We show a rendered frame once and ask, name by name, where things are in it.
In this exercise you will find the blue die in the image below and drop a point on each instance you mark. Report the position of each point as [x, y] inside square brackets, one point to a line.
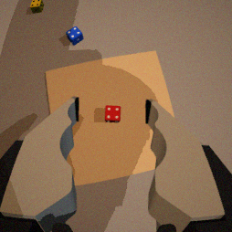
[74, 35]

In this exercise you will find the yellow die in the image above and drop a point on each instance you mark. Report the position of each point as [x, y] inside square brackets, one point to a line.
[37, 6]

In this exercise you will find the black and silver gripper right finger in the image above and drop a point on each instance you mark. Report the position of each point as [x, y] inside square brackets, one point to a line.
[191, 187]

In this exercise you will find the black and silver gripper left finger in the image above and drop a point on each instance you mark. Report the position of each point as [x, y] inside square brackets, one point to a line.
[37, 188]

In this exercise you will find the orange flat mat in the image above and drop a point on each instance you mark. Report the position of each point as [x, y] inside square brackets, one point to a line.
[108, 150]

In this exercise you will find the red die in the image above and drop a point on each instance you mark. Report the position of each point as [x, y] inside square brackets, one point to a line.
[112, 113]

